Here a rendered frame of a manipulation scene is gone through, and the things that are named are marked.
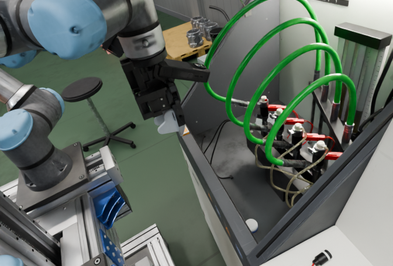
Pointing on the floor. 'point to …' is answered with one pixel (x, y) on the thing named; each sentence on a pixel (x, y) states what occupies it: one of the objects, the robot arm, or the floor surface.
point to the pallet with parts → (189, 38)
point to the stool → (82, 87)
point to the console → (372, 207)
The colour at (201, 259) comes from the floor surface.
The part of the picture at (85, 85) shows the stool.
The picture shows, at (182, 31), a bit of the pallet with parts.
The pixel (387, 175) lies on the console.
